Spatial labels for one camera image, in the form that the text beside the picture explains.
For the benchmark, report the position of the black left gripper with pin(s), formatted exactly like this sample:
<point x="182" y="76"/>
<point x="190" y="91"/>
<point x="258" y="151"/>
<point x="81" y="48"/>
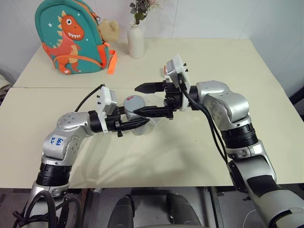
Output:
<point x="111" y="123"/>

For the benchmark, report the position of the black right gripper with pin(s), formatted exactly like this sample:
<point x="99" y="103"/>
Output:
<point x="173" y="98"/>

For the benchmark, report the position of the grey lidded clear cup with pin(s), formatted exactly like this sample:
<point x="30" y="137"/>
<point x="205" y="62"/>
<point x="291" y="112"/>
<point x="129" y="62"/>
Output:
<point x="134" y="103"/>

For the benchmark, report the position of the clear plastic jar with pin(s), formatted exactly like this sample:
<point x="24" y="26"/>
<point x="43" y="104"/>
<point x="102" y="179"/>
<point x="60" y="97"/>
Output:
<point x="142" y="129"/>

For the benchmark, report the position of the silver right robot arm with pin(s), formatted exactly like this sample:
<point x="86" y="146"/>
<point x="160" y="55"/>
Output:
<point x="228" y="99"/>

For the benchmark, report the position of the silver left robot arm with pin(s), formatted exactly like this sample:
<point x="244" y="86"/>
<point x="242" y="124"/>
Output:
<point x="71" y="121"/>

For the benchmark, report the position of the white ceramic vase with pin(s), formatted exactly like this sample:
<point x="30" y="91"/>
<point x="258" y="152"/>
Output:
<point x="136" y="41"/>

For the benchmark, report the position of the white handwritten label sticker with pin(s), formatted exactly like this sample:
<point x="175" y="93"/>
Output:
<point x="57" y="141"/>

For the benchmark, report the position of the beige plush bear charm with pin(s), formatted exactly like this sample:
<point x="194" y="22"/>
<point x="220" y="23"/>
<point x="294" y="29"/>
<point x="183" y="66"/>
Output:
<point x="109" y="29"/>

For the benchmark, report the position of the dried flower bouquet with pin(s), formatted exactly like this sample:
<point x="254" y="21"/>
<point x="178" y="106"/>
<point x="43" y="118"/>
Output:
<point x="141" y="9"/>

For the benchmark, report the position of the dark rounded robot leg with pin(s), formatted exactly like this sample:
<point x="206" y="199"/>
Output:
<point x="181" y="210"/>
<point x="124" y="212"/>

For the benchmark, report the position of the teal dinosaur backpack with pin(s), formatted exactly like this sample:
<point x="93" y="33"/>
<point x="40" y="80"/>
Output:
<point x="69" y="35"/>

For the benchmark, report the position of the dark furniture piece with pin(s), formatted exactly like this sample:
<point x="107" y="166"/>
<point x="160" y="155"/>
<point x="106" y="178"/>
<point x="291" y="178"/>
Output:
<point x="298" y="95"/>

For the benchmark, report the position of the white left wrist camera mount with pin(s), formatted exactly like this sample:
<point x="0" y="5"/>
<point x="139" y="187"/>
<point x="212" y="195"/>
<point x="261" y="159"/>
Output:
<point x="107" y="99"/>

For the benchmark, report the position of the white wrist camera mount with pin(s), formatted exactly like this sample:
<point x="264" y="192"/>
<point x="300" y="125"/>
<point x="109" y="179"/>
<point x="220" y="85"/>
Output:
<point x="177" y="67"/>
<point x="107" y="99"/>

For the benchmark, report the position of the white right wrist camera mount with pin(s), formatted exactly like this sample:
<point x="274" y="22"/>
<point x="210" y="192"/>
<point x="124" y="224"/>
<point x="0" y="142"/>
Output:
<point x="177" y="67"/>

